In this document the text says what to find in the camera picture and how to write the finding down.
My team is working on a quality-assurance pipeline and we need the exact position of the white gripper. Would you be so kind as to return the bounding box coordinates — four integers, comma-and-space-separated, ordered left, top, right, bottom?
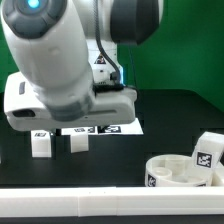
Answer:
3, 72, 137, 131

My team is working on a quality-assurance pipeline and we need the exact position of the white round stool seat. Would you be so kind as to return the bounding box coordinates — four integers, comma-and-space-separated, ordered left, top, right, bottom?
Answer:
145, 154, 212, 187

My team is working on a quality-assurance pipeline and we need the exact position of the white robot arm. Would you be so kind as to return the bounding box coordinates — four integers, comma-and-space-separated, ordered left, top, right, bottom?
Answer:
0, 0, 164, 131

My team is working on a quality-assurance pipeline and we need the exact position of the white sheet with tags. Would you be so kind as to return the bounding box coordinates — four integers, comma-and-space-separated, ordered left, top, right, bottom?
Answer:
61, 119, 143, 135

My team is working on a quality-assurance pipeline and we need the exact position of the white front obstacle rail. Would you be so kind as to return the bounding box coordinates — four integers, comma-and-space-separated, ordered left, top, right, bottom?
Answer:
0, 187, 224, 218

